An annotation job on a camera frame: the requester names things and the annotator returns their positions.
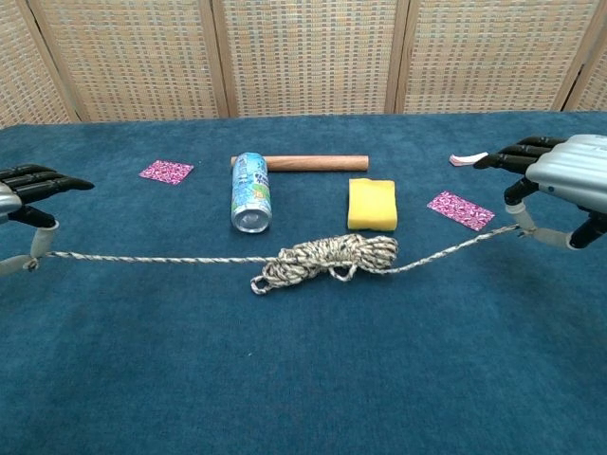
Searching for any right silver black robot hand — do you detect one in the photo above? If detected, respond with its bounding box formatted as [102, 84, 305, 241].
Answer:
[472, 134, 607, 251]

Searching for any brown wooden round stick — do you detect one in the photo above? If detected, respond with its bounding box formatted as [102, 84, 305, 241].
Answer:
[230, 154, 370, 173]

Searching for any blue carpet table cover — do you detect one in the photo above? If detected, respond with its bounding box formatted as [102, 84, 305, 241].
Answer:
[0, 111, 607, 455]

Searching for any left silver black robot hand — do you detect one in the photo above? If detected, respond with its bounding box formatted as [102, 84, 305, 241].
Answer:
[0, 163, 95, 279]

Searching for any beige speckled braided rope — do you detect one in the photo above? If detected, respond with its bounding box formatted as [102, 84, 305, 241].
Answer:
[26, 224, 535, 298]

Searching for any yellow rectangular sponge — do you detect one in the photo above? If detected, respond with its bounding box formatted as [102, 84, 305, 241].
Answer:
[347, 177, 398, 233]

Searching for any pink patterned card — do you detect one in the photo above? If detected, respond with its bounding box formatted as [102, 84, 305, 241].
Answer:
[138, 159, 195, 187]
[426, 190, 496, 233]

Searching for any blue printed drink can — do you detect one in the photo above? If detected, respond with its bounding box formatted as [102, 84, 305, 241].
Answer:
[230, 152, 273, 234]

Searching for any white folded paper stack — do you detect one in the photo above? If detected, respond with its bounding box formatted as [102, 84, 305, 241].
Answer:
[449, 151, 489, 168]

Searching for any woven bamboo screen panel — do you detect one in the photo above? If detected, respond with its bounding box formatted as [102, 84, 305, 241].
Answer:
[563, 0, 607, 113]
[395, 0, 597, 115]
[0, 0, 80, 130]
[211, 0, 412, 118]
[28, 0, 231, 123]

